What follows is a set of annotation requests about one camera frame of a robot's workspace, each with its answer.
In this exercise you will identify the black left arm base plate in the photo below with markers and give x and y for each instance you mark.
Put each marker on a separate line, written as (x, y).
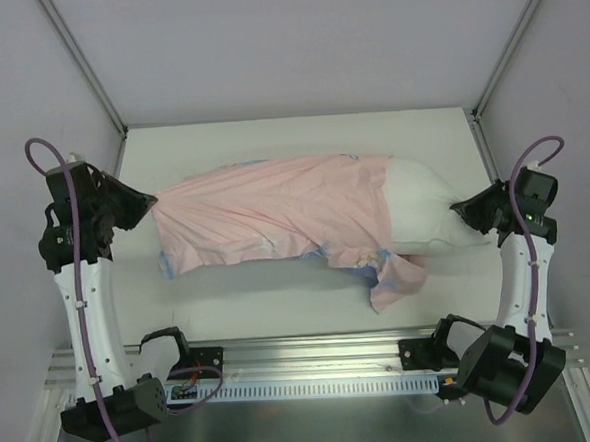
(200, 363)

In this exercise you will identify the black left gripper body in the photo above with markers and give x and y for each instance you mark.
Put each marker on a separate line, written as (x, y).
(115, 203)

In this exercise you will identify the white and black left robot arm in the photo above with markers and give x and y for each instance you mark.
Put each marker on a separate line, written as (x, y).
(112, 394)

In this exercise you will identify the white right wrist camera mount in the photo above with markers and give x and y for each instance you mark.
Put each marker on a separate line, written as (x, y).
(534, 166)

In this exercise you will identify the left aluminium frame post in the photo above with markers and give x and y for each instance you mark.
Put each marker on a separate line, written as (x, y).
(82, 64)

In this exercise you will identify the aluminium mounting rail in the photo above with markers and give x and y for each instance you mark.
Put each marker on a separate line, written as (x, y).
(343, 355)

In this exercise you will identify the aluminium frame post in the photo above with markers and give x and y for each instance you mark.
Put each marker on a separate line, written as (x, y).
(82, 64)
(521, 26)

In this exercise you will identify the blue and pink printed pillowcase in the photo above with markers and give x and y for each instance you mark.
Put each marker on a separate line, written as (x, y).
(329, 206)

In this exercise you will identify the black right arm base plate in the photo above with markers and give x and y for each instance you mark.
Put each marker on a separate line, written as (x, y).
(420, 354)

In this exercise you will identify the right aluminium frame post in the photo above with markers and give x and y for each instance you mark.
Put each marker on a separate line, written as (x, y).
(521, 26)

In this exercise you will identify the white slotted cable duct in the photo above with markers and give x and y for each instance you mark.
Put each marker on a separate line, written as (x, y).
(392, 384)

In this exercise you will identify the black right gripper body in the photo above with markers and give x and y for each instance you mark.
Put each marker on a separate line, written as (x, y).
(489, 212)

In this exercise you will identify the white pillow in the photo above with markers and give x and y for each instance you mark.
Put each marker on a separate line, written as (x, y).
(421, 220)

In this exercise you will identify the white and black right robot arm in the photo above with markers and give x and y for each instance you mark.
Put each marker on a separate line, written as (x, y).
(513, 362)

